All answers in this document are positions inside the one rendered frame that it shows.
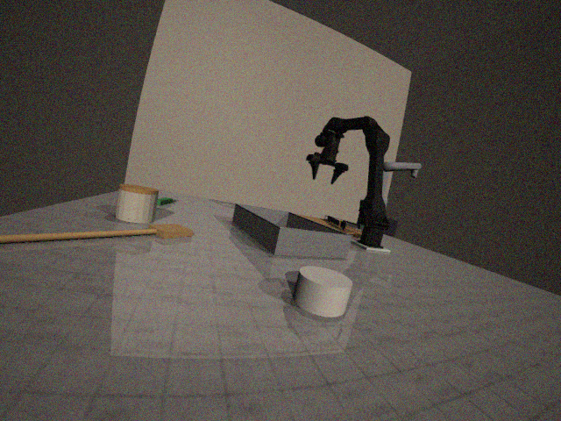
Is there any wooden board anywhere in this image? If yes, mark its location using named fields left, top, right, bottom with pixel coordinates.
left=299, top=215, right=362, bottom=238

